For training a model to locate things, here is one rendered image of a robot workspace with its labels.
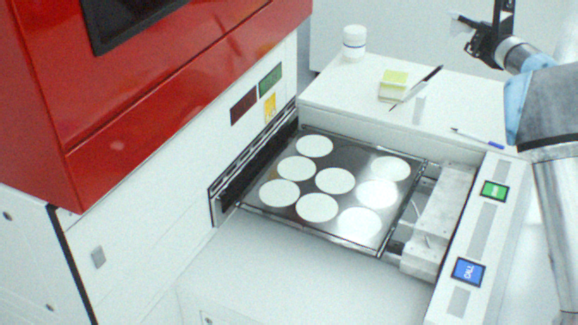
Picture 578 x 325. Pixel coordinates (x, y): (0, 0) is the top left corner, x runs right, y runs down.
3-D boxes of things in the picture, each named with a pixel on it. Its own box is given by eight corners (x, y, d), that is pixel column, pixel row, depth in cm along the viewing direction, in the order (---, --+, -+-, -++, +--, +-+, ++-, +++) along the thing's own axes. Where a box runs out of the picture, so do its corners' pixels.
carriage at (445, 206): (398, 271, 120) (400, 262, 118) (441, 175, 145) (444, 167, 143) (434, 285, 117) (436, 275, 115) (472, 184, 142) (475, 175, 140)
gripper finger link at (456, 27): (433, 29, 141) (464, 44, 137) (443, 7, 138) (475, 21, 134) (438, 28, 143) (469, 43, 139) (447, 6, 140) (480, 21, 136)
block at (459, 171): (440, 174, 141) (442, 165, 139) (444, 167, 143) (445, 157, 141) (471, 183, 138) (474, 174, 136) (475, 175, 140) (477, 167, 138)
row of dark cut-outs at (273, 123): (208, 196, 125) (207, 188, 123) (293, 103, 155) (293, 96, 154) (210, 197, 125) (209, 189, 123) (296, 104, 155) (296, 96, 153)
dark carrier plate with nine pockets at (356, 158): (241, 203, 131) (241, 200, 131) (303, 129, 155) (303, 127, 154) (376, 251, 119) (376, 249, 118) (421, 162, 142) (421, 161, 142)
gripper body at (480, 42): (460, 48, 139) (484, 67, 129) (476, 15, 135) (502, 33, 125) (485, 53, 142) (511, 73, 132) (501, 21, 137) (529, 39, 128)
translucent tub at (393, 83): (377, 101, 152) (379, 80, 148) (382, 88, 158) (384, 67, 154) (403, 106, 150) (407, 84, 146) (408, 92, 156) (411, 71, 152)
